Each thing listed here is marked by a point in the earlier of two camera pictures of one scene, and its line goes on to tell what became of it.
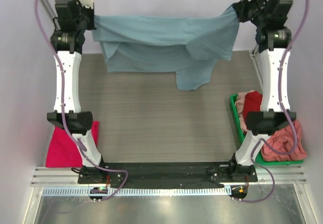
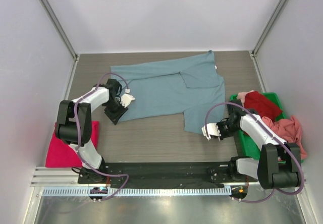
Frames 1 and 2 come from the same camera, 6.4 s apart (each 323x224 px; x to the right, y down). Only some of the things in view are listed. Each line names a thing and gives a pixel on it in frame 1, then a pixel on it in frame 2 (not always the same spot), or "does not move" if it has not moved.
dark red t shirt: (253, 101) does not move
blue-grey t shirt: (188, 45) -> (191, 87)
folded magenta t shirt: (63, 151) does not move
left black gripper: (90, 11) -> (115, 117)
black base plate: (167, 176) does not move
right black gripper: (242, 12) -> (221, 130)
